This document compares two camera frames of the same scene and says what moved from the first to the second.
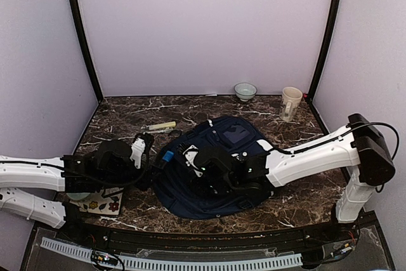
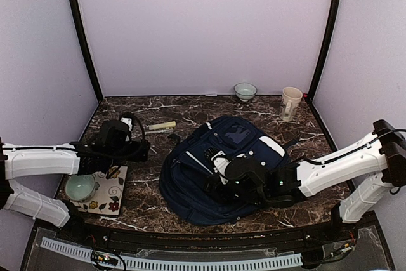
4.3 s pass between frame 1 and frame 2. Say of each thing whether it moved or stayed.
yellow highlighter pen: stayed
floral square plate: stayed
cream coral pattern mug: stayed
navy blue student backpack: moved
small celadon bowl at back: stayed
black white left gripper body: moved
